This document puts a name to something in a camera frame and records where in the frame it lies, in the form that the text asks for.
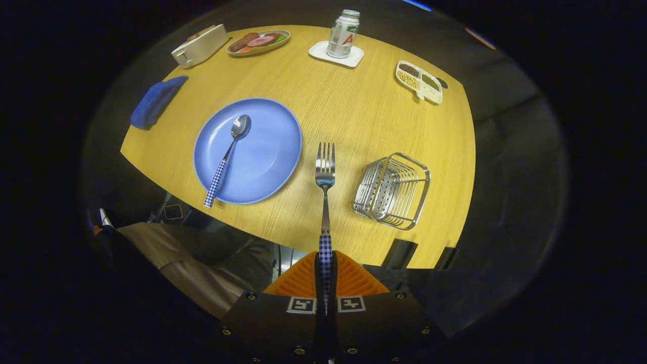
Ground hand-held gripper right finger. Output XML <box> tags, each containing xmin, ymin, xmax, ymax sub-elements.
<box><xmin>326</xmin><ymin>250</ymin><xmax>448</xmax><ymax>364</ymax></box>

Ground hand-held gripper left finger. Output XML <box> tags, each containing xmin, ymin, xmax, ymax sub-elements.
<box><xmin>220</xmin><ymin>251</ymin><xmax>327</xmax><ymax>364</ymax></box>

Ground fork with checkered handle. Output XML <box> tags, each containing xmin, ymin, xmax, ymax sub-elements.
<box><xmin>315</xmin><ymin>142</ymin><xmax>336</xmax><ymax>314</ymax></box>

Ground spoon with checkered handle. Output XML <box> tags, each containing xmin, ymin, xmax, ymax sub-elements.
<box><xmin>204</xmin><ymin>114</ymin><xmax>252</xmax><ymax>208</ymax></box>

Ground black table leg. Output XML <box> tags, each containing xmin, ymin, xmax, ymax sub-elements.
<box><xmin>434</xmin><ymin>246</ymin><xmax>457</xmax><ymax>270</ymax></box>

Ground person's beige trousers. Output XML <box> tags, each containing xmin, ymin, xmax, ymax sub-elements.
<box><xmin>117</xmin><ymin>222</ymin><xmax>276</xmax><ymax>319</ymax></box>

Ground blue round plate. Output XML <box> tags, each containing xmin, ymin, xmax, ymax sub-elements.
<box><xmin>194</xmin><ymin>98</ymin><xmax>303</xmax><ymax>205</ymax></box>

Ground white divided dish with beans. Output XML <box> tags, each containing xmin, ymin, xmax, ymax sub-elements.
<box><xmin>395</xmin><ymin>60</ymin><xmax>444</xmax><ymax>105</ymax></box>

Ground folded blue cloth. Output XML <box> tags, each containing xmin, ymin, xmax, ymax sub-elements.
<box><xmin>130</xmin><ymin>75</ymin><xmax>189</xmax><ymax>130</ymax></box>

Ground white square coaster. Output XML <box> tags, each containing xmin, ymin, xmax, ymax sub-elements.
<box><xmin>308</xmin><ymin>40</ymin><xmax>364</xmax><ymax>68</ymax></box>

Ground oval plate of toy food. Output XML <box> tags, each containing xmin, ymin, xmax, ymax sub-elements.
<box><xmin>226</xmin><ymin>29</ymin><xmax>291</xmax><ymax>57</ymax></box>

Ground white toaster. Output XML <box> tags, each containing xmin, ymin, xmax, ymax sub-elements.
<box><xmin>171</xmin><ymin>24</ymin><xmax>229</xmax><ymax>69</ymax></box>

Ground white drink bottle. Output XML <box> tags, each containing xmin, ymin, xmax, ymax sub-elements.
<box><xmin>326</xmin><ymin>9</ymin><xmax>361</xmax><ymax>59</ymax></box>

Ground metal wire basket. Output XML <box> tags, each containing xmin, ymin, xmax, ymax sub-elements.
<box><xmin>352</xmin><ymin>152</ymin><xmax>431</xmax><ymax>231</ymax></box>

